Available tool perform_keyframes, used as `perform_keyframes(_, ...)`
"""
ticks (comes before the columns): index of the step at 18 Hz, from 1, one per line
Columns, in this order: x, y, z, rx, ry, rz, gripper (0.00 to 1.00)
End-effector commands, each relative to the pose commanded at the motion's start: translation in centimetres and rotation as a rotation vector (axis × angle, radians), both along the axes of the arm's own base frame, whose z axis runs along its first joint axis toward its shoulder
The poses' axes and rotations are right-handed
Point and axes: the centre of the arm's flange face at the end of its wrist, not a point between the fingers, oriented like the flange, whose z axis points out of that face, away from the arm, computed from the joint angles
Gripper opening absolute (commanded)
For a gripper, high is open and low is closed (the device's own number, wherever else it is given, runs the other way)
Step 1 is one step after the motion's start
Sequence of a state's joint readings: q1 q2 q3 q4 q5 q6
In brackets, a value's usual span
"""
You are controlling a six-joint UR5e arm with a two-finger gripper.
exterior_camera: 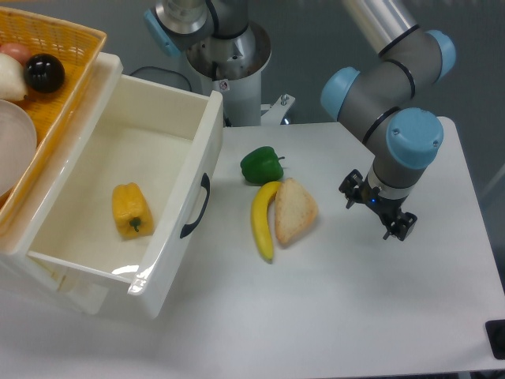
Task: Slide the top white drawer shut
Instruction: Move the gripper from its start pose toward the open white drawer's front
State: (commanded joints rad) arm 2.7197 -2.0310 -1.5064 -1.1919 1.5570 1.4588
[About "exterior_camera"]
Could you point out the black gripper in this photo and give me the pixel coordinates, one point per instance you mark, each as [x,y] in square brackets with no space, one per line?
[398,224]

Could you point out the white drawer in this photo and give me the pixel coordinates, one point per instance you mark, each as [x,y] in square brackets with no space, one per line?
[167,141]

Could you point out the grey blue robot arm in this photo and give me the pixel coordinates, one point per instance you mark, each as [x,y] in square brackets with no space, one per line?
[404,141]

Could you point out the slice of bread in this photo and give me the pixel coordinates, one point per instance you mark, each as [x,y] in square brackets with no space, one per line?
[295,211]

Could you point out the yellow banana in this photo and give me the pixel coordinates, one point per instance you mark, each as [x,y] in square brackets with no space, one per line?
[259,219]

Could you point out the green bell pepper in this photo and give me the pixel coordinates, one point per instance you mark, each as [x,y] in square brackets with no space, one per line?
[262,166]

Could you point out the black corner object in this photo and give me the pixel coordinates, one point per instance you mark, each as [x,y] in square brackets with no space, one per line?
[496,336]

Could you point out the yellow bell pepper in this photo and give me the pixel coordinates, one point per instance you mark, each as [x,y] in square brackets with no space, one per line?
[132,215]

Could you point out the orange woven basket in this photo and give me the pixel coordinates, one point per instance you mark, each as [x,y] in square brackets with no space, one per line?
[52,97]

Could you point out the black ball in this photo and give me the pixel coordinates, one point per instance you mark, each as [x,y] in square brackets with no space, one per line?
[44,73]

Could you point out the white bowl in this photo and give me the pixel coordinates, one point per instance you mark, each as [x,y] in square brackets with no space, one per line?
[18,144]

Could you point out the white pear shaped fruit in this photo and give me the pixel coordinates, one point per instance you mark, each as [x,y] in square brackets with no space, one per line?
[12,86]

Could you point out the red onion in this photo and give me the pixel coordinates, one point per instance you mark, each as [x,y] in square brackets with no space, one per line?
[17,51]

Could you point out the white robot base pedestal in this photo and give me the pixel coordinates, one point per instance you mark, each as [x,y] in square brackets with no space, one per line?
[233,67]

